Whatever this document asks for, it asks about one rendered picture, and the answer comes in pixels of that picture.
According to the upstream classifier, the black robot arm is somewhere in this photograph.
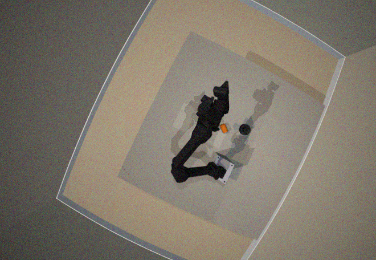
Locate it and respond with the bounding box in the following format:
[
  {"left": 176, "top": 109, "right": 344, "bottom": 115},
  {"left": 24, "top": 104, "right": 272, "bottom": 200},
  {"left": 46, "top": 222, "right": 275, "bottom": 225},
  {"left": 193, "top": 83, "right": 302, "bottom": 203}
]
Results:
[{"left": 171, "top": 95, "right": 227, "bottom": 183}]

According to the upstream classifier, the orange cylinder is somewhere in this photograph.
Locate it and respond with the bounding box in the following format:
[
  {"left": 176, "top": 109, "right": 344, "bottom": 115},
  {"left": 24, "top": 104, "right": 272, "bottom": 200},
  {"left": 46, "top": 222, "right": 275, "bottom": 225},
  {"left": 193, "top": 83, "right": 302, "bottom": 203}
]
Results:
[{"left": 220, "top": 124, "right": 228, "bottom": 133}]

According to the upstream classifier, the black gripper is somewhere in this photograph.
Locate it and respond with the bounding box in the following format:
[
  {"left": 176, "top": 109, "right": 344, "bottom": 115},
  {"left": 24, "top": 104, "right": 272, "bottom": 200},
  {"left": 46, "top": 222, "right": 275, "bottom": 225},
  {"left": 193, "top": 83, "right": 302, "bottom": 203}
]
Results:
[{"left": 213, "top": 80, "right": 229, "bottom": 117}]

